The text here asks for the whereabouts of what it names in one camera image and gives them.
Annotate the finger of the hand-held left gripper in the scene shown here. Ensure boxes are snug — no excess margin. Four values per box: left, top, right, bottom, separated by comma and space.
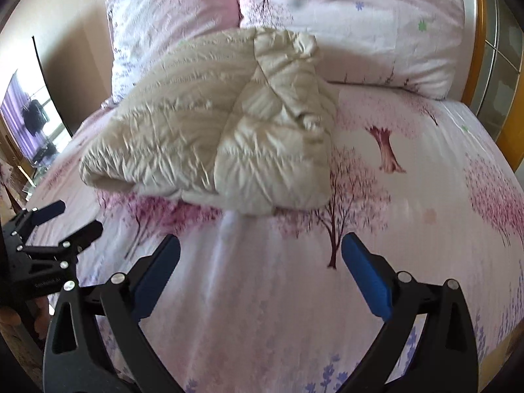
10, 200, 66, 238
18, 220, 104, 254

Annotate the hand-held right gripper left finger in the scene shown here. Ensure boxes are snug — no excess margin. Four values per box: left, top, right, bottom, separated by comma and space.
43, 234, 181, 393

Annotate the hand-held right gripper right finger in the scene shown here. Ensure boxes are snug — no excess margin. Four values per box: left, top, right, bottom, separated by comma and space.
341, 233, 479, 393

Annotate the cream puffer jacket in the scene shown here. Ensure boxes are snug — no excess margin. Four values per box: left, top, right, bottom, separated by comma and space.
79, 27, 340, 217

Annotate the person's left hand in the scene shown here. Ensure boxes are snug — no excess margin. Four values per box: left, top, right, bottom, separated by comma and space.
0, 295, 54, 328

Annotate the wooden television cabinet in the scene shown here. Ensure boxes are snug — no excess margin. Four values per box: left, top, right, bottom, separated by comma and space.
0, 159, 50, 209

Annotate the black flat screen television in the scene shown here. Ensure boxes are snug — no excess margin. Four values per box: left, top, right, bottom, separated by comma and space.
0, 69, 74, 168

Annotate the pink floral bed sheet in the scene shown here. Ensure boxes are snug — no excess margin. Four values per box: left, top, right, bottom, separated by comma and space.
25, 82, 524, 393

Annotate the small pink floral pillow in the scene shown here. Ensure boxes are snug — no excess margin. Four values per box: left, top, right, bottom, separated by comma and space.
105, 0, 242, 105

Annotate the large pink floral pillow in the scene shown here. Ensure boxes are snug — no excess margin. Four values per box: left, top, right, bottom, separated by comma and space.
235, 0, 467, 100

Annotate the wooden headboard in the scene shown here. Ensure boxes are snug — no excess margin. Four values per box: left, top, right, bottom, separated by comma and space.
460, 0, 524, 173

